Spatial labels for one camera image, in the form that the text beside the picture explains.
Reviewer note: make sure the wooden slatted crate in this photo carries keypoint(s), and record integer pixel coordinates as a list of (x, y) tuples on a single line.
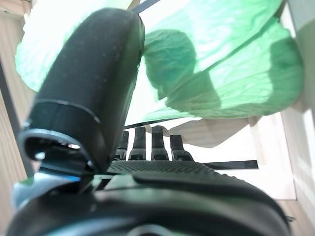
[(275, 159)]

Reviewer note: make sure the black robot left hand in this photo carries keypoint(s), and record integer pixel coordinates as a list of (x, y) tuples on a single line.
[(93, 73)]

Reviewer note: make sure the green napa cabbage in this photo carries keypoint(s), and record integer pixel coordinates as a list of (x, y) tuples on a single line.
[(246, 93), (221, 29)]

